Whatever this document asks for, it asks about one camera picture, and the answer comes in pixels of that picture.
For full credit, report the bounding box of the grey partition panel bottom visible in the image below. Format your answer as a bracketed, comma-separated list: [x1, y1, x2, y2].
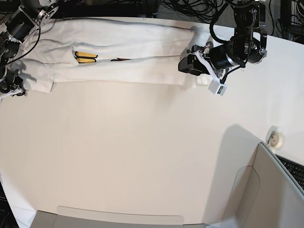
[30, 206, 208, 228]

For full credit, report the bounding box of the grey partition panel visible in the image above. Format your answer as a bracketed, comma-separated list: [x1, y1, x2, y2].
[220, 143, 304, 228]
[30, 206, 208, 228]

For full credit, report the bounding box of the clear tape roll dispenser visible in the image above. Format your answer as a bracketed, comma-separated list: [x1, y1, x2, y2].
[265, 125, 285, 151]

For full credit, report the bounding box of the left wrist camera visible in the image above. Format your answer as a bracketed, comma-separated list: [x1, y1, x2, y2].
[208, 80, 227, 96]

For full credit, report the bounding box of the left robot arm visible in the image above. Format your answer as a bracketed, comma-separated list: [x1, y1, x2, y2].
[178, 0, 267, 84]

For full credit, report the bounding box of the black keyboard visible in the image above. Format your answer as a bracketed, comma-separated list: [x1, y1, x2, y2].
[274, 154, 304, 201]

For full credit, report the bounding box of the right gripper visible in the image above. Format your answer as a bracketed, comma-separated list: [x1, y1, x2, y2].
[0, 68, 27, 99]

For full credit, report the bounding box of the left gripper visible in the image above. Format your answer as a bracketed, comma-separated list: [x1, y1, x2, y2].
[178, 41, 229, 80]

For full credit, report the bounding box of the grey partition panel right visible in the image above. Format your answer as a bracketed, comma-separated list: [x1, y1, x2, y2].
[220, 143, 304, 228]

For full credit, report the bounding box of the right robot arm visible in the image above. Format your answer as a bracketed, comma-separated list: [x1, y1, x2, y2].
[0, 0, 58, 99]

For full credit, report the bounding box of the white printed t-shirt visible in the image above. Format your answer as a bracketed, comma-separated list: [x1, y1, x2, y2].
[11, 19, 212, 93]

